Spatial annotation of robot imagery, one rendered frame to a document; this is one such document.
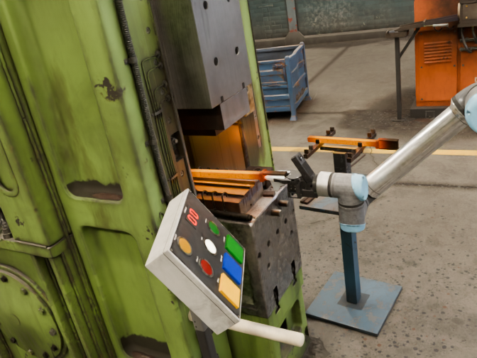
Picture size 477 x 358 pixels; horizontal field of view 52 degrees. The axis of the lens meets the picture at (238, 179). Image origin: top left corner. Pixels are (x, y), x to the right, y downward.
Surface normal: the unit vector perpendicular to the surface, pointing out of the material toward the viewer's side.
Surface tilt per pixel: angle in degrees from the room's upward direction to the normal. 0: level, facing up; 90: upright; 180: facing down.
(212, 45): 90
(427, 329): 0
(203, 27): 90
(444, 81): 87
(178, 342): 90
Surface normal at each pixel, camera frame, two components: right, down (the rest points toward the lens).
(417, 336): -0.17, -0.90
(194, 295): -0.05, 0.43
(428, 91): -0.41, 0.44
